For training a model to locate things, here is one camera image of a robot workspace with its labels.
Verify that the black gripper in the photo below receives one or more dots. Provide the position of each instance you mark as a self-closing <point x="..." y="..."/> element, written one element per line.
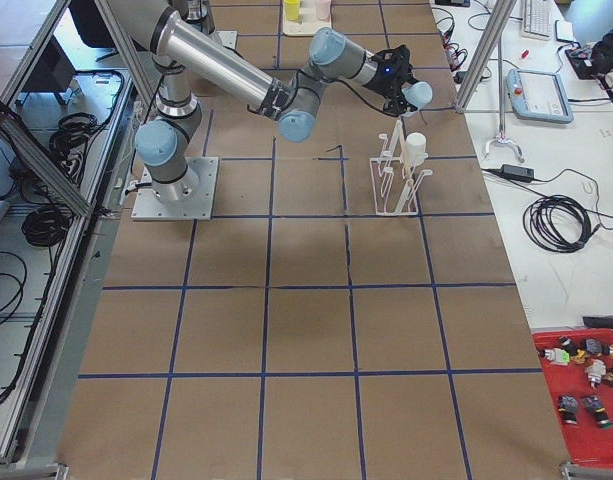
<point x="392" y="83"/>

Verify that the light blue cup back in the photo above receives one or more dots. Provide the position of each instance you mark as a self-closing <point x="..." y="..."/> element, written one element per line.
<point x="418" y="95"/>

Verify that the white plastic cup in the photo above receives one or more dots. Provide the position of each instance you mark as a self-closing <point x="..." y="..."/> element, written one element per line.
<point x="415" y="148"/>

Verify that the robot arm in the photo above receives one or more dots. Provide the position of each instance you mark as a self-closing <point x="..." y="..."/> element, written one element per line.
<point x="200" y="16"/>
<point x="333" y="57"/>

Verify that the pink plastic cup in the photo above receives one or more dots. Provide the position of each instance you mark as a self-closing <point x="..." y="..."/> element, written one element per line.
<point x="322" y="9"/>

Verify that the yellow plastic cup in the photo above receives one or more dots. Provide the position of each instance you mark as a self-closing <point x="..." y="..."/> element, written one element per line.
<point x="291" y="10"/>

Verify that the cream serving tray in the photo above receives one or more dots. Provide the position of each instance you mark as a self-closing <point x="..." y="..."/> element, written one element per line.
<point x="308" y="24"/>

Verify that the reacher grabber tool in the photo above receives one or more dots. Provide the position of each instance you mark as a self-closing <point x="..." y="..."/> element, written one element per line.
<point x="501" y="139"/>

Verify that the black power adapter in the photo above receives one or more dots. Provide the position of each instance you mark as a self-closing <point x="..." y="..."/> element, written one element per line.
<point x="517" y="173"/>

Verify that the teach pendant tablet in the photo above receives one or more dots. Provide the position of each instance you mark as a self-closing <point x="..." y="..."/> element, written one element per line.
<point x="538" y="96"/>

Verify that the white keyboard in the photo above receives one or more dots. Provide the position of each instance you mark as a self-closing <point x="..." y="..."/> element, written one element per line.
<point x="536" y="20"/>

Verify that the red parts tray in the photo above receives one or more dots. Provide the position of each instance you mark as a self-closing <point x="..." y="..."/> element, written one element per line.
<point x="588" y="444"/>

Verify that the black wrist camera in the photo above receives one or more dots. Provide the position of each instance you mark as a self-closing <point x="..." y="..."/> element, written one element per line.
<point x="389" y="63"/>

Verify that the white wire cup rack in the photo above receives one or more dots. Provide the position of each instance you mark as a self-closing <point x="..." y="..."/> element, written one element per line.
<point x="395" y="183"/>

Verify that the aluminium frame post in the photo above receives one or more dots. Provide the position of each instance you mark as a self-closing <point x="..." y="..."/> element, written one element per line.
<point x="489" y="39"/>

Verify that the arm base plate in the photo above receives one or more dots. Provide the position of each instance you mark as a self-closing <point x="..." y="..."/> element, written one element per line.
<point x="189" y="198"/>
<point x="227" y="38"/>

